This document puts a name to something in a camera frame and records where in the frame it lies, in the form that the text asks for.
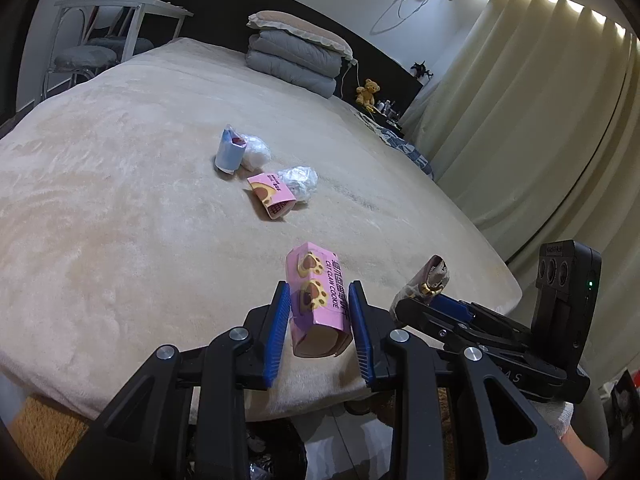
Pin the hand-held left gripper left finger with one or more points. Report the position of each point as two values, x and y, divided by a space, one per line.
277 335

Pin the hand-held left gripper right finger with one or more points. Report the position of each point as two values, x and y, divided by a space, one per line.
361 335

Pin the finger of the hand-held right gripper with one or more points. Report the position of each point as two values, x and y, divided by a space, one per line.
430 320
452 306

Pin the brown snack packet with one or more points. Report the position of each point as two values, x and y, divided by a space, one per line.
430 272

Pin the long pink cookie box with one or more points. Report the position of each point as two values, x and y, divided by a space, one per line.
320 280

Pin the black trash bin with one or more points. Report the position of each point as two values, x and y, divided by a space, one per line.
272 450

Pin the small pink snack box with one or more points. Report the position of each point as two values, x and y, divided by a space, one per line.
270 192

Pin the clear plastic wrap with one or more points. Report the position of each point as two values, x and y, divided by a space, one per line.
300 182

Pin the white tissue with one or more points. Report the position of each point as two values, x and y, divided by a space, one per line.
256 152

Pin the blue white carton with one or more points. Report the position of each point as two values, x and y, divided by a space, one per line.
229 155

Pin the person's right forearm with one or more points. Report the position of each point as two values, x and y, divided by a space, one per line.
585 460

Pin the blue patterned cloth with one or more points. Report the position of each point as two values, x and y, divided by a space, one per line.
405 147

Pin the cream curtain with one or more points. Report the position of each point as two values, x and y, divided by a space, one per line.
525 135

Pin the beige plush blanket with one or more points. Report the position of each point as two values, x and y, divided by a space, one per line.
125 210

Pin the group of small bottles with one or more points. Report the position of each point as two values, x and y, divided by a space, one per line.
389 110

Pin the brown teddy bear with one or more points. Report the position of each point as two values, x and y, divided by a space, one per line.
369 92

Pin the black figurine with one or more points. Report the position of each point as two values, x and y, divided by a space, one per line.
422 70

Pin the beige pillow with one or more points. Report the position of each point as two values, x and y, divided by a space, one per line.
295 27

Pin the metal chair grey cushion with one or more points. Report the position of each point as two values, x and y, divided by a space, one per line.
125 44
82 55

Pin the black headboard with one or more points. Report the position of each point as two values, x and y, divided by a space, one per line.
220 5

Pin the white table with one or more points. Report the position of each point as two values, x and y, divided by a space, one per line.
125 7

